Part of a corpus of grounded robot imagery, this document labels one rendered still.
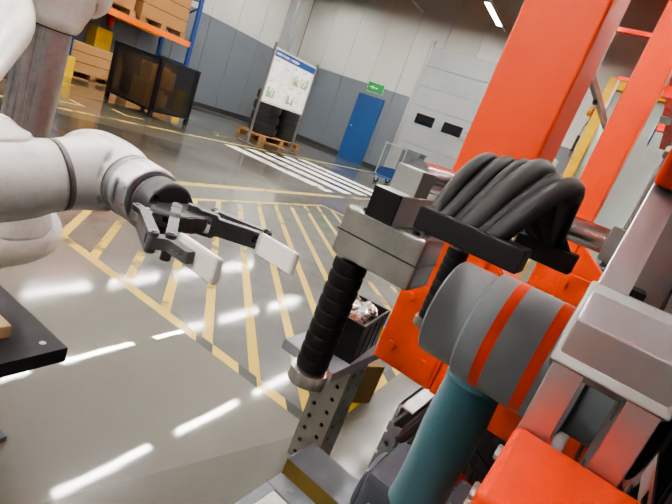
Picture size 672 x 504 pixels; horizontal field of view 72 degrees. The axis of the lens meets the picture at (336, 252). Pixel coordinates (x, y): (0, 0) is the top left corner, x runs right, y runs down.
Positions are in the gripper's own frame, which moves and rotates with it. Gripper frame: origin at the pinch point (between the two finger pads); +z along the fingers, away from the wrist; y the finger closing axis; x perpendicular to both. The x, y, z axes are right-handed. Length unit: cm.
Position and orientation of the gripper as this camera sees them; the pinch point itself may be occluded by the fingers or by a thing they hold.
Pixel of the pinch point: (253, 263)
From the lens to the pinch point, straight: 55.5
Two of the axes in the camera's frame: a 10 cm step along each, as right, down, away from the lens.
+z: 7.7, 4.2, -4.8
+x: 3.4, -9.0, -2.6
